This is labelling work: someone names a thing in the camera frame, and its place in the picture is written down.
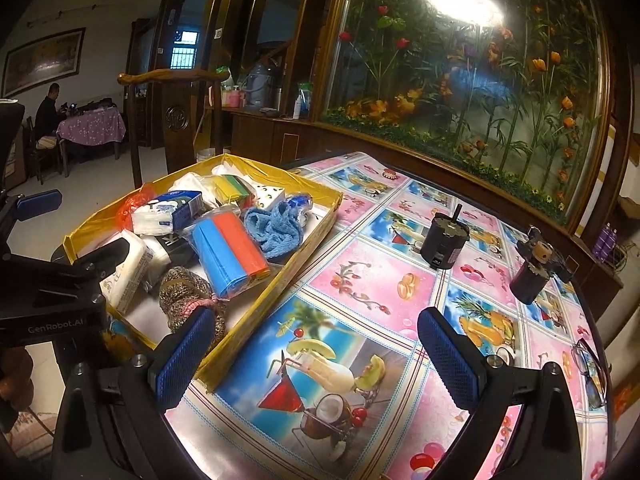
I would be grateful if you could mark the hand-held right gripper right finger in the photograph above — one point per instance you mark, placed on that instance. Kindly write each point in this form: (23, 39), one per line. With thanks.
(450, 360)

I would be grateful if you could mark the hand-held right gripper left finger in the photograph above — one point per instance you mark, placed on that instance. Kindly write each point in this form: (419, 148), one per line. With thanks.
(182, 365)

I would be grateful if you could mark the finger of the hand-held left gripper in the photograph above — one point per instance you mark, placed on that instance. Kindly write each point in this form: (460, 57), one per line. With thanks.
(95, 262)
(37, 205)

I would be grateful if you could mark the orange plastic bag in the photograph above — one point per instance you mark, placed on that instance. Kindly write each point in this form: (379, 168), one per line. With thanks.
(129, 205)

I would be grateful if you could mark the black snack packet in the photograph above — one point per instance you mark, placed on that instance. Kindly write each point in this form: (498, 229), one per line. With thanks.
(172, 247)

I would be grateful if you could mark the brown knit cloth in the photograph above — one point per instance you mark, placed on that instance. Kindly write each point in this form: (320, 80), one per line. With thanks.
(180, 285)

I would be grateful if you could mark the blue white tissue pack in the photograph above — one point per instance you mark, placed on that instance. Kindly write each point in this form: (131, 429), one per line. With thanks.
(167, 210)

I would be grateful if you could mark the yellow taped cardboard box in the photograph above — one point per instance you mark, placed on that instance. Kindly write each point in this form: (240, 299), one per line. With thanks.
(280, 290)

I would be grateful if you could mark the zip bag of blue orange rolls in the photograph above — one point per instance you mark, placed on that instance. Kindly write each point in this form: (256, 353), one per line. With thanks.
(230, 250)

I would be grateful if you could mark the yellow green sponge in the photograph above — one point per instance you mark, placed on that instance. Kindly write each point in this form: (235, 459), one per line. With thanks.
(232, 185)

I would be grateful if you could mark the light blue towel cloth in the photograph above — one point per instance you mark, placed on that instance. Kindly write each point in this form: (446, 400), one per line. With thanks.
(275, 230)

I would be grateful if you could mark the white printed cloth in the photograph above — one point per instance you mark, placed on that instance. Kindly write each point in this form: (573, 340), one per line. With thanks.
(270, 195)

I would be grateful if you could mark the person's left hand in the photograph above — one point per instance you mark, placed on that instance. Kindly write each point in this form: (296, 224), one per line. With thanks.
(12, 375)

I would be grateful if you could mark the wooden dining chair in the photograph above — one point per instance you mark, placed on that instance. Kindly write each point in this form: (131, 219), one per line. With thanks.
(42, 152)

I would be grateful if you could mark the purple floral tablecloth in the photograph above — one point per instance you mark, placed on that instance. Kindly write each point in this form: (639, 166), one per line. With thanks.
(92, 127)

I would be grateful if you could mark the printed pink tablecloth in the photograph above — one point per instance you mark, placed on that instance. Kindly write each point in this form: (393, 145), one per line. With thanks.
(400, 270)

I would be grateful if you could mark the black motor with shaft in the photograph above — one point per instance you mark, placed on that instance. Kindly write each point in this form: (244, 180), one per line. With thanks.
(445, 245)

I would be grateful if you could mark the black motor with wooden block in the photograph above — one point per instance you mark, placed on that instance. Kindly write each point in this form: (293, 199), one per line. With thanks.
(537, 267)

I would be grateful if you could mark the purple eyeglasses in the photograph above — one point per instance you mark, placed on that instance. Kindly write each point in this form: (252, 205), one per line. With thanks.
(595, 375)

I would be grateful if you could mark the white bucket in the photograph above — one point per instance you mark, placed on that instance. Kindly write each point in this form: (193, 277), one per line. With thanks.
(205, 155)

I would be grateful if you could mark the carved wooden chair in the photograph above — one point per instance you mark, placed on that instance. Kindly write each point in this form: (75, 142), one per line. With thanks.
(175, 120)

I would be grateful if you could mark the blue thermos jug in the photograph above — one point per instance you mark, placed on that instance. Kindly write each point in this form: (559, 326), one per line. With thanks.
(260, 87)

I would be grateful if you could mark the white bottle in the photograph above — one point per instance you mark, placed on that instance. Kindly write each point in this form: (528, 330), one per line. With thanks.
(299, 105)

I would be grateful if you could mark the glass panel with artificial flowers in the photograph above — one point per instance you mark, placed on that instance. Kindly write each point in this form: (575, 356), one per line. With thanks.
(475, 85)

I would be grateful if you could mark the framed wall picture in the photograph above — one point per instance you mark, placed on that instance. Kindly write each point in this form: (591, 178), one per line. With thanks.
(42, 60)

